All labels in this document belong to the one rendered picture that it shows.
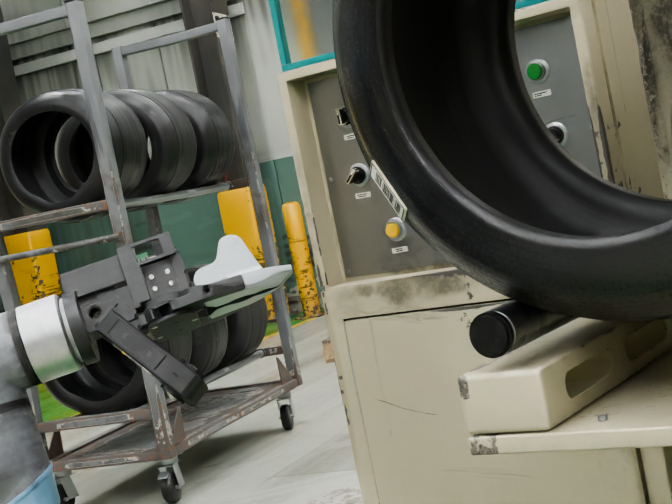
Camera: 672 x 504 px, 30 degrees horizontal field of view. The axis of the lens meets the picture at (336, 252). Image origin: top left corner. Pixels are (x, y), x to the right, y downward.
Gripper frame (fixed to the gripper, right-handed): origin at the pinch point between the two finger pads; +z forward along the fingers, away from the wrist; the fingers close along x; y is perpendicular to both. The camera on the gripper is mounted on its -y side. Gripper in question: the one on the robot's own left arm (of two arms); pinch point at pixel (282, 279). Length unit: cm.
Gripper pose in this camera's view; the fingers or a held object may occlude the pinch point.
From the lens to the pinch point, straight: 119.9
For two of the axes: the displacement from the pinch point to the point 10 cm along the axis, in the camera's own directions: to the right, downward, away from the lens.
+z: 9.4, -3.3, 1.1
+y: -3.4, -9.0, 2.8
